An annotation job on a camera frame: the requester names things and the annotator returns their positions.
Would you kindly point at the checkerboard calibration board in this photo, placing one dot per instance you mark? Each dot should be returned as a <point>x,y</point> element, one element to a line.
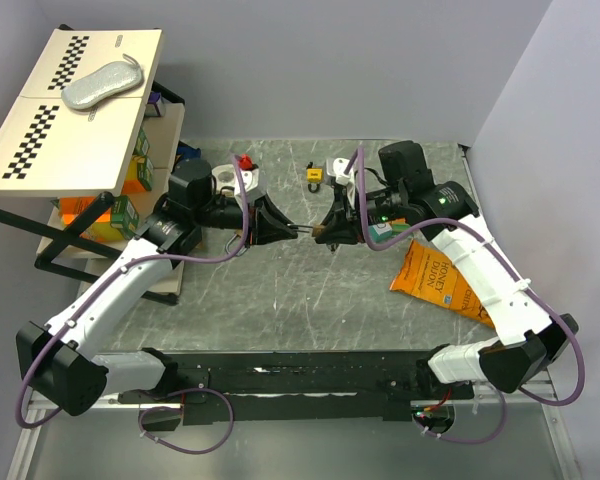
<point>49,150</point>

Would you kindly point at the orange honey dijon chip bag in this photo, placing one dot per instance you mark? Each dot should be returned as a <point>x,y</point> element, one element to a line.
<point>429,275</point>

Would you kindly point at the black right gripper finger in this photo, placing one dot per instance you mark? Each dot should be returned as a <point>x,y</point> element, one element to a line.
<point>333,239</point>
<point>331,220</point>

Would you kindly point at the blue snack bag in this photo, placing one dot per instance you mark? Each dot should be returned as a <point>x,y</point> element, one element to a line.
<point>186,152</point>

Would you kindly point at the yellow padlock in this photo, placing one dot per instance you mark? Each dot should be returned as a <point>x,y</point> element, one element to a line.
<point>314,177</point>

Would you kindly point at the green yellow tea box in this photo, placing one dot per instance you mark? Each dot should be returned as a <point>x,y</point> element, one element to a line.
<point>116,224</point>

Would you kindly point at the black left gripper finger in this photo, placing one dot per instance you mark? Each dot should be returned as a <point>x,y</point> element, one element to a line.
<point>275,233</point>
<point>272,213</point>

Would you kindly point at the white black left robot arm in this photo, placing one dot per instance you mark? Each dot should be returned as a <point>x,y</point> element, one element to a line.
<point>62,359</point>

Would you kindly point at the small brass padlock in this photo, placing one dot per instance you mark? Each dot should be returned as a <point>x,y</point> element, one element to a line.
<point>313,230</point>

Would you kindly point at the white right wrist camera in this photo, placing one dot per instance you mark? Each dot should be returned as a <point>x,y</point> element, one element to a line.
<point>336,172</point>

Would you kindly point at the green orange juice carton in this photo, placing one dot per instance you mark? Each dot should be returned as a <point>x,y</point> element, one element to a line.
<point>139,176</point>

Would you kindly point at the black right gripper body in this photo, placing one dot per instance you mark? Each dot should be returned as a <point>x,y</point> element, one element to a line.
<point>348,215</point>

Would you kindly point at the black frame beige shelf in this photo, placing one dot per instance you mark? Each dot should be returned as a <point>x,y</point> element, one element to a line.
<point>62,250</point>

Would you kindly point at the aluminium rail frame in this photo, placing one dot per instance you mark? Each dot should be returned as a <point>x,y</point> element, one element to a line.
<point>61,358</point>

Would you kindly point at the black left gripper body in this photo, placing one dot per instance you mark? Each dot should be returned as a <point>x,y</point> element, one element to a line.
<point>253,224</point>

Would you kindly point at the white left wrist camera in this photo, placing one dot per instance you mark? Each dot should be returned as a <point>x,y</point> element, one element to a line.
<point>247,180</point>

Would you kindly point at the purple white small box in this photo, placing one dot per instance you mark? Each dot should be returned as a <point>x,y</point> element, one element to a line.
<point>155,106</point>

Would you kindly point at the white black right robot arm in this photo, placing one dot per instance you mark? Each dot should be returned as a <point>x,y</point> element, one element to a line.
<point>530,335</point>

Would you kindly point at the green tea box upper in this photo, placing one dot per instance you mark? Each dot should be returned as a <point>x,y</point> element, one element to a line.
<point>141,144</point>

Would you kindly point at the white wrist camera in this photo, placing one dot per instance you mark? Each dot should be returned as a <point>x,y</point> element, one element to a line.
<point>336,172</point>
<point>247,180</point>

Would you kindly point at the teal white small box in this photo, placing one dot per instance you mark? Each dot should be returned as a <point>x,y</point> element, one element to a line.
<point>382,232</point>

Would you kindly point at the silver glitter pouch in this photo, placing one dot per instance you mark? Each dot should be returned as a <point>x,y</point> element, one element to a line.
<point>107,81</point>

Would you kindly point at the large brass padlock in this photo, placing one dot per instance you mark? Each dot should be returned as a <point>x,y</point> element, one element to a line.
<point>232,242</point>

